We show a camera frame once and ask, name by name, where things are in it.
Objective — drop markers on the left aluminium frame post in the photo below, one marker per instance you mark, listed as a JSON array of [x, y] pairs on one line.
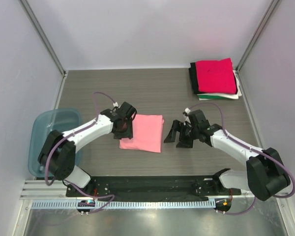
[[43, 37]]

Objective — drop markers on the folded magenta t shirt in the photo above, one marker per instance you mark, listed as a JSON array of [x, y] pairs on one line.
[[216, 76]]

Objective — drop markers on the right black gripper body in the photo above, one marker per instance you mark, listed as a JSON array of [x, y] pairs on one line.
[[185, 135]]

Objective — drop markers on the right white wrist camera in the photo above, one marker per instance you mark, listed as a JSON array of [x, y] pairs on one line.
[[185, 114]]

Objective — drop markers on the folded black t shirt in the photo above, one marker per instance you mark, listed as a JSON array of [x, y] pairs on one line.
[[193, 78]]

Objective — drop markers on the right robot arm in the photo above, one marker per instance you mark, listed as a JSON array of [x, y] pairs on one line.
[[264, 173]]

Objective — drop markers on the light pink t shirt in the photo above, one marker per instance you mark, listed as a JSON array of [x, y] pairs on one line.
[[147, 134]]

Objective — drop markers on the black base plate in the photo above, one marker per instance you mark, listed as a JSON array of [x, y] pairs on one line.
[[158, 188]]

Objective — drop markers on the folded white t shirt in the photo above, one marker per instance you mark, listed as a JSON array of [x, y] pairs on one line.
[[230, 96]]

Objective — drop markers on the right aluminium frame post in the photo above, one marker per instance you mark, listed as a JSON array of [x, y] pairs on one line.
[[258, 32]]

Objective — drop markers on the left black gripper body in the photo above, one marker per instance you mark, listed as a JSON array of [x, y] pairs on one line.
[[125, 134]]

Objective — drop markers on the folded green t shirt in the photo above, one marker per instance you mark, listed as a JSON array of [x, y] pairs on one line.
[[209, 97]]

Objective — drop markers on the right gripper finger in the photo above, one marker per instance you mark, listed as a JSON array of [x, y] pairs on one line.
[[171, 137], [185, 143]]

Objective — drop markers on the blue plastic bin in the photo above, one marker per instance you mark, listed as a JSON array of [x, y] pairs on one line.
[[62, 119]]

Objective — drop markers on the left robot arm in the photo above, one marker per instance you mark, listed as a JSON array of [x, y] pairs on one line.
[[58, 154]]

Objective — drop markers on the white slotted cable duct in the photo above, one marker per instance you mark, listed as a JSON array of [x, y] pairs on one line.
[[92, 205]]

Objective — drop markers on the aluminium frame post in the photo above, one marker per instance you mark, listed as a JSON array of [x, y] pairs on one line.
[[258, 32], [43, 37]]

